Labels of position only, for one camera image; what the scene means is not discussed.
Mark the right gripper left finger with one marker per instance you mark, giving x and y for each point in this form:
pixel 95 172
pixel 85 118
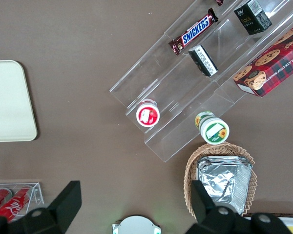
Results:
pixel 66 202

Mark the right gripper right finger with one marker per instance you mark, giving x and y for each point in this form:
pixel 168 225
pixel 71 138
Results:
pixel 202 202

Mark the light wicker basket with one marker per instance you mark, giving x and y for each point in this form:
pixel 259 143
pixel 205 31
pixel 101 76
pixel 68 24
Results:
pixel 190 170

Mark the cream rectangular tray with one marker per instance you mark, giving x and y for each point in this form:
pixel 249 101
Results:
pixel 9 100

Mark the aluminium foil container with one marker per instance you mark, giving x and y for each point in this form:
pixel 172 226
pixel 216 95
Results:
pixel 222 180

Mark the clear acrylic bottle rack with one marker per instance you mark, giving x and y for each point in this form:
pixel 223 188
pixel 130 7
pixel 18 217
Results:
pixel 37 192

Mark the green sunflower lid cup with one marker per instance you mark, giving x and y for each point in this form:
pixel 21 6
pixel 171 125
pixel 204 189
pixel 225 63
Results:
pixel 215 130

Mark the red lid cup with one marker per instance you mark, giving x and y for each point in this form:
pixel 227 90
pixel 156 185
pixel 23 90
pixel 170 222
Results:
pixel 147 115

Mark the clear acrylic tiered shelf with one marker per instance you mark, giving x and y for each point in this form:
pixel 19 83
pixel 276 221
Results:
pixel 175 80

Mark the dark green small box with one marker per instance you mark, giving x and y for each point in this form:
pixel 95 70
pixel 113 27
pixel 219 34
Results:
pixel 252 19
pixel 205 62

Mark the chocolate chip cookie box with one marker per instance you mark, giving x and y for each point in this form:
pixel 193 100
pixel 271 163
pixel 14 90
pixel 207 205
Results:
pixel 276 63

